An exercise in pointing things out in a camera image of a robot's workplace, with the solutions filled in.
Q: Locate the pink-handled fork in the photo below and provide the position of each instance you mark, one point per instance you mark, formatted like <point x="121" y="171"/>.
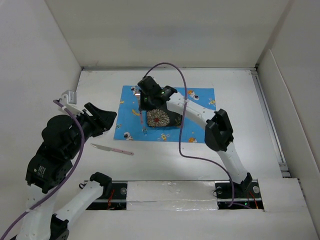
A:
<point x="137" y="94"/>

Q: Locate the black floral square plate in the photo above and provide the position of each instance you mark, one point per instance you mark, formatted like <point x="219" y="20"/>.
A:
<point x="163" y="118"/>

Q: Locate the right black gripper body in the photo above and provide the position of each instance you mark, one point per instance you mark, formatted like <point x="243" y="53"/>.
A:
<point x="145" y="102"/>

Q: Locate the pink-handled knife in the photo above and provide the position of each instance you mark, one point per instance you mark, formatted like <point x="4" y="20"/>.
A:
<point x="110" y="149"/>

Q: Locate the blue space-print placemat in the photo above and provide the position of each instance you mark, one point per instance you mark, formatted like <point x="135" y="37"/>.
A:
<point x="128" y="126"/>

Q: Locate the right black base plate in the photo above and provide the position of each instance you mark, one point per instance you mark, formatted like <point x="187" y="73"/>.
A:
<point x="243" y="200"/>

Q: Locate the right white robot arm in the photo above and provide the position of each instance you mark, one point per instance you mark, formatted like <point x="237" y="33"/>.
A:
<point x="218" y="131"/>

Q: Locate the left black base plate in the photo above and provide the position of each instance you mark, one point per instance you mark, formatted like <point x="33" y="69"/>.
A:
<point x="115" y="201"/>

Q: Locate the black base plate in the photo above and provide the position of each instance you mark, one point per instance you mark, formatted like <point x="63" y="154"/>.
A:
<point x="243" y="200"/>
<point x="115" y="201"/>

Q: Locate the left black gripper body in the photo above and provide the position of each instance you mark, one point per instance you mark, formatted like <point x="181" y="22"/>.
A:
<point x="87" y="123"/>

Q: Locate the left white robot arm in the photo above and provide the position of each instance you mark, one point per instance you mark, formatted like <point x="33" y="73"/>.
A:
<point x="63" y="143"/>

